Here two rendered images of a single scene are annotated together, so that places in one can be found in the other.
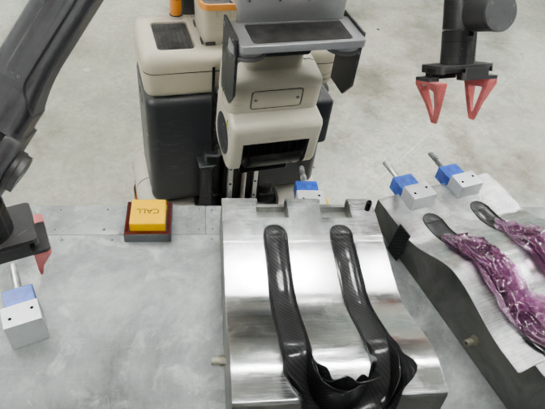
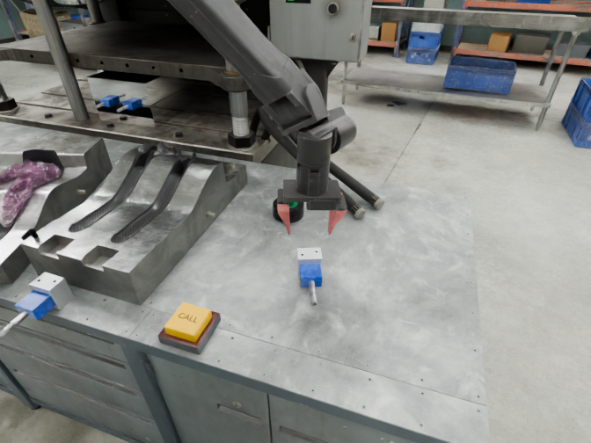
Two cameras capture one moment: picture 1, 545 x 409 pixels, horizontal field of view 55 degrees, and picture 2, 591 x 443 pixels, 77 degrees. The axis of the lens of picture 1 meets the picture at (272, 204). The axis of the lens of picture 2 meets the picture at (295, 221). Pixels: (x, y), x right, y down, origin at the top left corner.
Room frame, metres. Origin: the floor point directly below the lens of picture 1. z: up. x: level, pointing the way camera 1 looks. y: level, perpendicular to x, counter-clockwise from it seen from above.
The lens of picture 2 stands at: (0.90, 0.59, 1.36)
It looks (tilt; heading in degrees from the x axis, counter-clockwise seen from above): 36 degrees down; 210
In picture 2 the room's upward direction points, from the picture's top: straight up
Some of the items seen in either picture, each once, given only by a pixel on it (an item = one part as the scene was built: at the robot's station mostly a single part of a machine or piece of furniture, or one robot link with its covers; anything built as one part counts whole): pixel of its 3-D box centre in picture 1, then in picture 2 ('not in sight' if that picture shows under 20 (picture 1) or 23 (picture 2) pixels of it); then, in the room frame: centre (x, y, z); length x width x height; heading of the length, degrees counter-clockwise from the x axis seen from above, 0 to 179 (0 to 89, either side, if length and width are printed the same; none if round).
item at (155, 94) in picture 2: not in sight; (159, 84); (-0.27, -0.78, 0.87); 0.50 x 0.27 x 0.17; 11
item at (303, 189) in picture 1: (305, 189); (31, 308); (0.75, -0.06, 0.83); 0.13 x 0.05 x 0.05; 11
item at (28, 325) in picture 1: (19, 298); (310, 279); (0.42, 0.35, 0.83); 0.13 x 0.05 x 0.05; 33
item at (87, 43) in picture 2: not in sight; (159, 60); (-0.35, -0.83, 0.96); 1.29 x 0.83 x 0.18; 101
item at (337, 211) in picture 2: not in sight; (324, 213); (0.38, 0.35, 0.96); 0.07 x 0.07 x 0.09; 32
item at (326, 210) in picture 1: (332, 215); (59, 250); (0.64, -0.11, 0.87); 0.05 x 0.05 x 0.04; 11
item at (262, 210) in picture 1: (270, 215); (103, 262); (0.62, 0.00, 0.87); 0.05 x 0.05 x 0.04; 11
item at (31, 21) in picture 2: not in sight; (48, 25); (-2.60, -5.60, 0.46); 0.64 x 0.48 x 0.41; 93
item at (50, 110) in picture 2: not in sight; (165, 103); (-0.34, -0.85, 0.76); 1.30 x 0.84 x 0.07; 101
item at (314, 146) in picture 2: not in sight; (316, 145); (0.38, 0.33, 1.10); 0.07 x 0.06 x 0.07; 174
